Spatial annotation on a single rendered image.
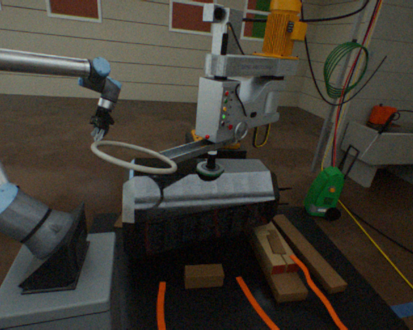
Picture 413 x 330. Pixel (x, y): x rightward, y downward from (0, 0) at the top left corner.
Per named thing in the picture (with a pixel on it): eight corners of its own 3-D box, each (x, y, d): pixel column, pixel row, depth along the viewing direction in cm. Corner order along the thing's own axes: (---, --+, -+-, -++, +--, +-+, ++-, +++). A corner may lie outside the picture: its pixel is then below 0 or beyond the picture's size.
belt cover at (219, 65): (269, 75, 245) (273, 55, 238) (294, 80, 230) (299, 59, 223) (194, 77, 180) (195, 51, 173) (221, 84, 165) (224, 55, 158)
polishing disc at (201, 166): (199, 160, 220) (199, 159, 219) (224, 164, 218) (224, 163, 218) (195, 171, 201) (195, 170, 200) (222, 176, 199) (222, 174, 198)
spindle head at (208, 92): (225, 130, 224) (232, 75, 205) (245, 138, 210) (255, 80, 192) (194, 137, 199) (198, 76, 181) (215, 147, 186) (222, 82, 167)
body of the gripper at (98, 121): (88, 124, 149) (94, 104, 148) (97, 126, 158) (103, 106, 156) (99, 129, 148) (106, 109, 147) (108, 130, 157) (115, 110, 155)
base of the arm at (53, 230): (70, 233, 97) (45, 218, 92) (33, 270, 97) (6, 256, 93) (78, 207, 114) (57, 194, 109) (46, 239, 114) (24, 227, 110)
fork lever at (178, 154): (223, 135, 223) (224, 129, 221) (242, 143, 211) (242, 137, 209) (156, 156, 177) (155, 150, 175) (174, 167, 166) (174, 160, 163)
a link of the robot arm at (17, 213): (21, 243, 91) (-33, 215, 84) (14, 240, 104) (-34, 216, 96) (53, 205, 100) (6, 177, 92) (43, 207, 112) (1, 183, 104)
